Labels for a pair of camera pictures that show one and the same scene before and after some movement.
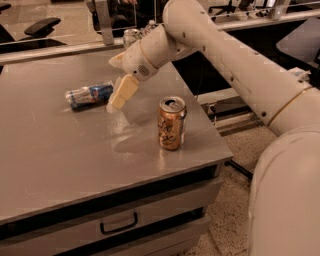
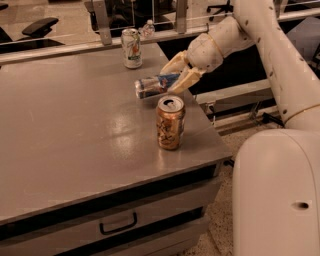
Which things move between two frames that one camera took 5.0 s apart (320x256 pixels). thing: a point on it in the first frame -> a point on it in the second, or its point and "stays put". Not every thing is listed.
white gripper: (136, 62) -> (204, 52)
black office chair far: (245, 5) stays put
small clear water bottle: (151, 25) stays put
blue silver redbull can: (89, 97) -> (147, 87)
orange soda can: (171, 122) stays put
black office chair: (37, 39) stays put
